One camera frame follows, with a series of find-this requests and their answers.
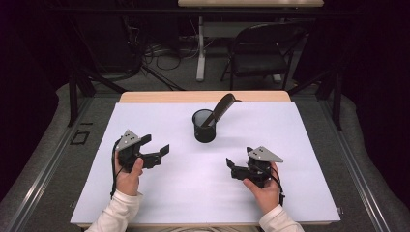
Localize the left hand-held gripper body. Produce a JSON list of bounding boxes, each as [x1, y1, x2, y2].
[[114, 129, 162, 174]]

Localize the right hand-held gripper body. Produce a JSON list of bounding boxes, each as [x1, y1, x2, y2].
[[230, 145, 284, 189]]

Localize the black mesh cup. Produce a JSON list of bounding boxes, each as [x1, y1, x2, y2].
[[191, 108, 218, 144]]

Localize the black comb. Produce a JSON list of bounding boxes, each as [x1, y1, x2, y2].
[[200, 93, 242, 129]]

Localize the person's right hand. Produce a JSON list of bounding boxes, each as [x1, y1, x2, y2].
[[242, 162, 281, 216]]

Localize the person's left hand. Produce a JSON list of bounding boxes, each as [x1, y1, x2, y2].
[[114, 157, 145, 197]]

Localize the white board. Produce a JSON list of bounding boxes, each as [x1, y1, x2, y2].
[[70, 101, 341, 226]]

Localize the black metal bar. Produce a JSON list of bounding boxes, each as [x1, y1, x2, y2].
[[141, 64, 186, 92]]

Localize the black metal stand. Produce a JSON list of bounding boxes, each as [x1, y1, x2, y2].
[[67, 69, 129, 128], [287, 69, 343, 131]]

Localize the black folding chair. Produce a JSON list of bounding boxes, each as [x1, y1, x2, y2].
[[220, 22, 308, 91]]

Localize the beige table with white leg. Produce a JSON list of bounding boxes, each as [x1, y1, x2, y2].
[[177, 0, 325, 82]]

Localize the left hand-held gripper cable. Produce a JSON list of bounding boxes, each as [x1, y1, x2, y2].
[[109, 138, 122, 199]]

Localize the hand-held gripper cable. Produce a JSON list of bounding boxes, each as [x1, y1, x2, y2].
[[109, 138, 122, 199], [269, 165, 286, 207]]

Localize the right hand-held gripper cable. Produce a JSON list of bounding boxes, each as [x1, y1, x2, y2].
[[269, 165, 286, 207]]

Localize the metal floor rail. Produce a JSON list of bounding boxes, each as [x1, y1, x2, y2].
[[320, 98, 391, 232], [6, 96, 95, 232]]

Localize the bundle of floor cables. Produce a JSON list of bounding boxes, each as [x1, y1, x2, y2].
[[141, 42, 201, 72]]

